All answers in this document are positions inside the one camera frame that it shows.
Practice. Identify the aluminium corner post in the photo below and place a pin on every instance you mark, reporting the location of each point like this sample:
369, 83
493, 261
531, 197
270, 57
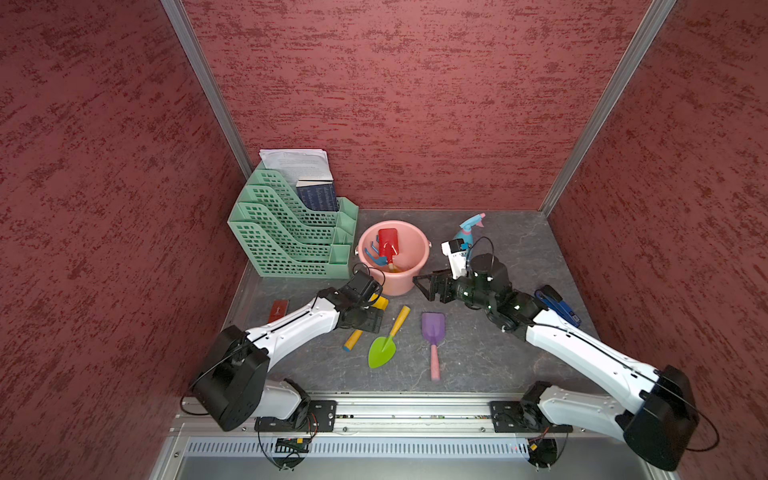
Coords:
644, 36
184, 31

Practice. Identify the right aluminium corner post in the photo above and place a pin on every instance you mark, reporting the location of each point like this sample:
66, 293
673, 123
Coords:
644, 36

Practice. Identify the purple toy shovel pink handle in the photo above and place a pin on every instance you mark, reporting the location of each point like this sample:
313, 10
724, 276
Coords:
433, 326

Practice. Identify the yellow toy shovel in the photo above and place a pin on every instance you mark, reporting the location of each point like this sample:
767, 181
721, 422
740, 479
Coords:
376, 301

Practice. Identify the teal pink spray bottle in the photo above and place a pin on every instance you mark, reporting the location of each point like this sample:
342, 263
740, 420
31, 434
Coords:
465, 233

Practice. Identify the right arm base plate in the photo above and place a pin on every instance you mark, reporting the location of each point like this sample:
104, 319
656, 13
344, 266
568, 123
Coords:
522, 418

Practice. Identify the red toy shovel wooden handle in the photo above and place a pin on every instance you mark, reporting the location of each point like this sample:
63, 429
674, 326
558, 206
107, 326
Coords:
388, 248

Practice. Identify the blue toy rake yellow handle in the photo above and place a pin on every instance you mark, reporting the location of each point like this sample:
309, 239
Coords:
373, 254

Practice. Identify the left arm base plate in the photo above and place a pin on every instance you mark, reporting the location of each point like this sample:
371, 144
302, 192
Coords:
314, 416

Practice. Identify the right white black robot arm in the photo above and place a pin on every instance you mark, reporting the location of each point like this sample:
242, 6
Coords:
652, 411

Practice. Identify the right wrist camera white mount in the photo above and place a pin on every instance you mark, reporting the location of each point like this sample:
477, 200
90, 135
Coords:
456, 252

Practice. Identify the left aluminium corner post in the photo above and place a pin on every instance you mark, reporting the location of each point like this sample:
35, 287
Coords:
184, 31

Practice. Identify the red white card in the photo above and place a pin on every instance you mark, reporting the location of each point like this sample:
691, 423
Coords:
279, 309

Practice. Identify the pink plastic bucket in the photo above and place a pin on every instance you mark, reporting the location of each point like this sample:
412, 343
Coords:
413, 255

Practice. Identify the dark blue book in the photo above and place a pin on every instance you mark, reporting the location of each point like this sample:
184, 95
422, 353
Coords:
317, 195

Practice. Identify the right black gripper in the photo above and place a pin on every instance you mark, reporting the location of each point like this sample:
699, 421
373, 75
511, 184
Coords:
442, 276

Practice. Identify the green mesh file organizer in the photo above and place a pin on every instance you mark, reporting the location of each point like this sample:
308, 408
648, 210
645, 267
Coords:
283, 238

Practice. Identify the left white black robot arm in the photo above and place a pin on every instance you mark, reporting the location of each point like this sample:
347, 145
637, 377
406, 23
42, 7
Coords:
233, 384

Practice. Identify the blue black stapler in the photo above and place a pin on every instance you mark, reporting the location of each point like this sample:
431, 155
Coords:
554, 301

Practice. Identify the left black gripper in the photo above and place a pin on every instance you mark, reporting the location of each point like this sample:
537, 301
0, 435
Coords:
372, 321

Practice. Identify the white paper documents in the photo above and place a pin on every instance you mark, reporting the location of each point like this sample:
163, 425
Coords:
297, 164

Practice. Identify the green toy trowel yellow handle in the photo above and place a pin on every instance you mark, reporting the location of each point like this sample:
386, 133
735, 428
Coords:
383, 349

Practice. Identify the aluminium front rail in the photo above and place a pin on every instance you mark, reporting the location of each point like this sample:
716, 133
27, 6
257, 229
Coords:
422, 414

